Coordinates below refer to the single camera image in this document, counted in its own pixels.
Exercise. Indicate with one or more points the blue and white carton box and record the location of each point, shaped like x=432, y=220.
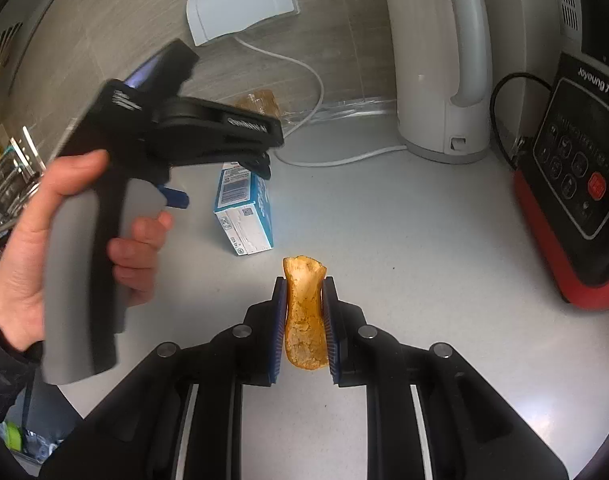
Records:
x=244, y=230

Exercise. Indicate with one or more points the white vent grille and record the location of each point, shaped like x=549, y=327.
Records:
x=2, y=50

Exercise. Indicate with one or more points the white electric kettle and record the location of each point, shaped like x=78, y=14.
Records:
x=424, y=60

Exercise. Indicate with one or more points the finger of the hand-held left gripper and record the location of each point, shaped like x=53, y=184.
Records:
x=254, y=162
x=219, y=127

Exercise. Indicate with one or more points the orange peel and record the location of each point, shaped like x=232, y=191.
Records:
x=304, y=320

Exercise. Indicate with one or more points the white wall socket cover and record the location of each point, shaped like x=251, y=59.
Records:
x=239, y=5

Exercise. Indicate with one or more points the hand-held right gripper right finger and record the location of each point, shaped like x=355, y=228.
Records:
x=330, y=332

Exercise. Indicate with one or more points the amber glass mug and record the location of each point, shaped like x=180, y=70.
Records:
x=258, y=102

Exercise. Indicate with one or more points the metal dish rack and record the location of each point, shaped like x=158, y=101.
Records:
x=9, y=180

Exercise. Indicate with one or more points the person's left hand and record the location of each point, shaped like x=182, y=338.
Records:
x=19, y=270

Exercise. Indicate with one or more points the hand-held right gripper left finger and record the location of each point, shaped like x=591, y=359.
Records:
x=279, y=332

